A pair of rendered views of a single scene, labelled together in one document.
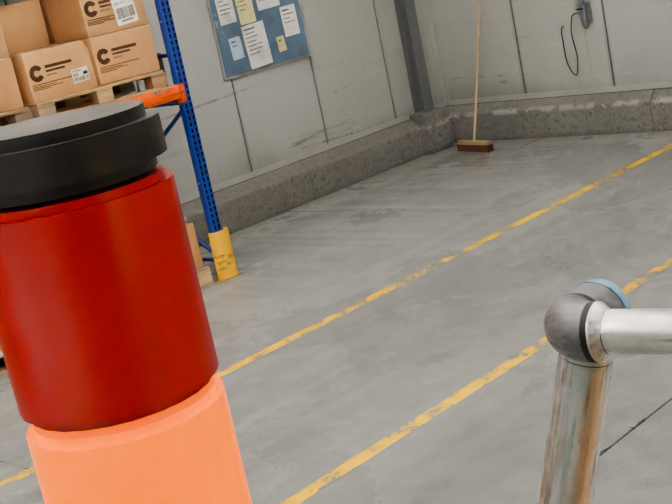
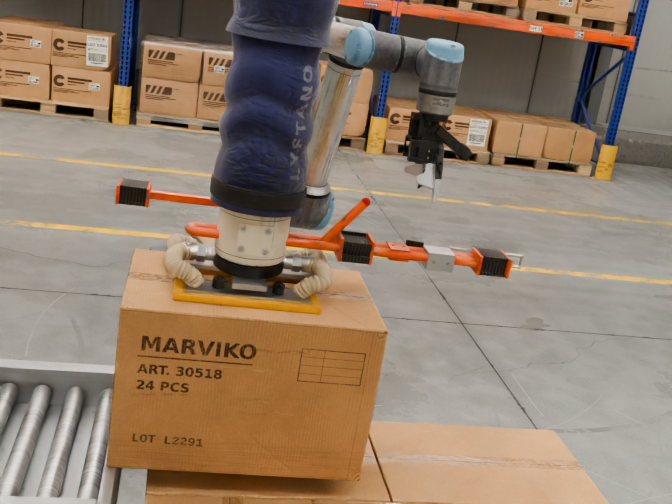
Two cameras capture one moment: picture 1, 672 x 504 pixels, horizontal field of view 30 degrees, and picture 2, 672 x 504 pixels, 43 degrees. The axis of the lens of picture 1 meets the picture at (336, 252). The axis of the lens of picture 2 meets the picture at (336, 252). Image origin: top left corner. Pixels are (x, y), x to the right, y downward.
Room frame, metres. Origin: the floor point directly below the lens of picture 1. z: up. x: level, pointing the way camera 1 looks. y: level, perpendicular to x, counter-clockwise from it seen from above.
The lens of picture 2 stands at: (0.14, -1.98, 1.74)
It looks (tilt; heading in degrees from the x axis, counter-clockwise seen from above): 18 degrees down; 33
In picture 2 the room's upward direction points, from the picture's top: 9 degrees clockwise
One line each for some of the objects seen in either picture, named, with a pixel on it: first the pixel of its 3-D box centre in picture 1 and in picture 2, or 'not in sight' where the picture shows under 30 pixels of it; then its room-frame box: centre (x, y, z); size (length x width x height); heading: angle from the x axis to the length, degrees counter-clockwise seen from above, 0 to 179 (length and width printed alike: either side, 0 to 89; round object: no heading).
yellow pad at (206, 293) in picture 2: not in sight; (248, 290); (1.60, -0.81, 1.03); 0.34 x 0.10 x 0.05; 133
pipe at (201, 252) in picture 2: not in sight; (248, 260); (1.67, -0.74, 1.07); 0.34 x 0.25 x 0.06; 133
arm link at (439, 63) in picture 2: not in sight; (441, 67); (1.96, -1.02, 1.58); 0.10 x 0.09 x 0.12; 52
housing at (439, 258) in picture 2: not in sight; (437, 258); (1.99, -1.08, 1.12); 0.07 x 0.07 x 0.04; 43
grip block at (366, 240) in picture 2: not in sight; (353, 246); (1.84, -0.93, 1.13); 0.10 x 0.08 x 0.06; 43
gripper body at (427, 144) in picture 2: not in sight; (426, 138); (1.95, -1.02, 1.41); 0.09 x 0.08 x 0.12; 134
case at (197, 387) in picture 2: not in sight; (243, 360); (1.68, -0.76, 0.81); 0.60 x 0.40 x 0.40; 134
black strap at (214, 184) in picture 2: not in sight; (258, 188); (1.67, -0.74, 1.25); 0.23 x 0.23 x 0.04
